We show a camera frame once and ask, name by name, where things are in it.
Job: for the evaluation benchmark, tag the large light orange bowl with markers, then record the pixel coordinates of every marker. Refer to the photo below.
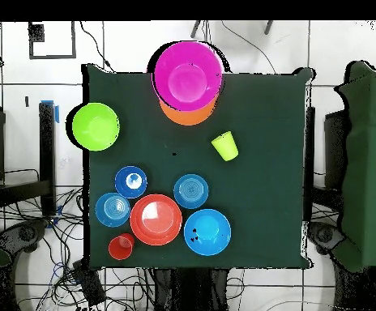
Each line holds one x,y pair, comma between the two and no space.
188,118

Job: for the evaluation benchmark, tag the large pink bowl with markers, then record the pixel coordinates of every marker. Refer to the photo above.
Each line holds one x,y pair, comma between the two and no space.
188,77

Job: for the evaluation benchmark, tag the red-orange cup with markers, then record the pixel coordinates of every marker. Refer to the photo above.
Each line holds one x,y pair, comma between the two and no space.
120,247

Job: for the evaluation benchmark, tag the small light blue bowl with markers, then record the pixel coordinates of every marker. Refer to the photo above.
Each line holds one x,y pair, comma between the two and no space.
112,210
191,191

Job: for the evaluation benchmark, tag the light green cup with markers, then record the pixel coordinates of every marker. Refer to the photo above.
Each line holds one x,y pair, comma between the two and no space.
226,145

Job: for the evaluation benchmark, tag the shallow red-orange bowl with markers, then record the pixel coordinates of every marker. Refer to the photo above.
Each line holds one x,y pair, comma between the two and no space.
155,220

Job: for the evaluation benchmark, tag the medium blue bowl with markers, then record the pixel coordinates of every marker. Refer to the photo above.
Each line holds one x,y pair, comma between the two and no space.
207,233

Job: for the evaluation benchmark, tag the small dark blue bowl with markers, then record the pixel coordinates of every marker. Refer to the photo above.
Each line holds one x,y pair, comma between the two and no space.
123,188

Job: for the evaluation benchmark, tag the dark green tablecloth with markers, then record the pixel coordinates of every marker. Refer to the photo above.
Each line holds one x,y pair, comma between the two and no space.
265,162

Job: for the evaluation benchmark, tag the light green bowl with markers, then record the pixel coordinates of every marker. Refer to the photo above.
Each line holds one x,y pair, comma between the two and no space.
96,126

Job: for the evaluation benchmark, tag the grey tripod legs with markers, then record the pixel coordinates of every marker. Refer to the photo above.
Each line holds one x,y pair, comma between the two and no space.
196,29

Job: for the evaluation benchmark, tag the dark grey chair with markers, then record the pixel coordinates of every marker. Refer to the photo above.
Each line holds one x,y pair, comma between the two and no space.
324,235

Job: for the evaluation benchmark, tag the black power strip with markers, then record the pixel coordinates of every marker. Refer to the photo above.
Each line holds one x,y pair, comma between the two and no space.
89,285

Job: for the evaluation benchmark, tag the black chair base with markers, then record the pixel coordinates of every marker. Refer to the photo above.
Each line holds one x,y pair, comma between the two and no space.
26,233

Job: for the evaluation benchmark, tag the black bench frame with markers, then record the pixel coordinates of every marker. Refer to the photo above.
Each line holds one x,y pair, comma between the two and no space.
47,145

